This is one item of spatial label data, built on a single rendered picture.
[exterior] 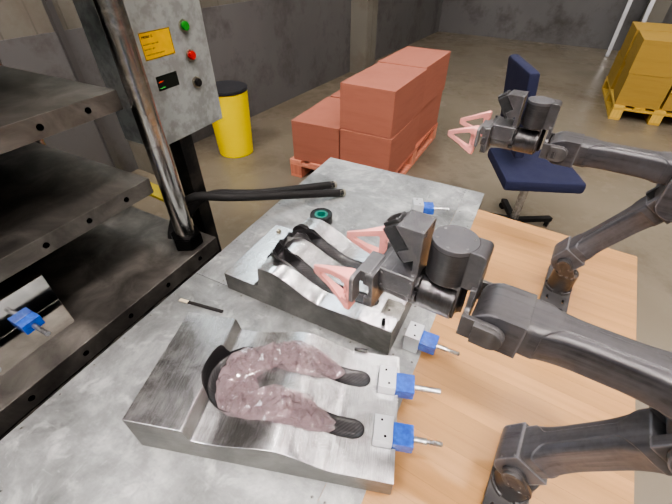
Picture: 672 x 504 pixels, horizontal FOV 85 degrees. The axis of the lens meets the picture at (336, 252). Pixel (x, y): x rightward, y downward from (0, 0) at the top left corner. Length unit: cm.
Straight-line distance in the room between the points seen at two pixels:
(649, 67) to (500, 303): 498
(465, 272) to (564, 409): 59
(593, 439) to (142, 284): 113
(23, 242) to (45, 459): 48
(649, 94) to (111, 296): 528
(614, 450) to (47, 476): 95
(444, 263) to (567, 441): 34
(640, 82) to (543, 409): 474
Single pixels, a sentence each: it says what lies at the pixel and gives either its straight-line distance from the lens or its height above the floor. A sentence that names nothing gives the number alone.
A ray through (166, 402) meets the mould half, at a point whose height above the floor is 91.
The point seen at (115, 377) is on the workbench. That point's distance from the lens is 104.
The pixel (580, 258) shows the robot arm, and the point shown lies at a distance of 115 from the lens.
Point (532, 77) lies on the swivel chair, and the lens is 236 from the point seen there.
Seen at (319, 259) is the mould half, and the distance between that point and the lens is 101.
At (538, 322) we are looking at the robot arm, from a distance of 51.
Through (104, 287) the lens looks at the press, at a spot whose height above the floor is 79.
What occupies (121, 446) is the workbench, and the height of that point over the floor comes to 80.
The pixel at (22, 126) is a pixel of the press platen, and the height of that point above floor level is 128.
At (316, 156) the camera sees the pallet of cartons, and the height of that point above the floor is 22.
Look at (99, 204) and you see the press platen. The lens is 117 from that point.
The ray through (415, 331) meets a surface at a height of 85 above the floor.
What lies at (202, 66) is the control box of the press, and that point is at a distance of 143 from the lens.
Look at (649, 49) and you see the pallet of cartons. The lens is 536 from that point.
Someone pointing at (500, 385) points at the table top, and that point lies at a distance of 98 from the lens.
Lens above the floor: 158
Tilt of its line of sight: 40 degrees down
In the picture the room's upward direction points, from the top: straight up
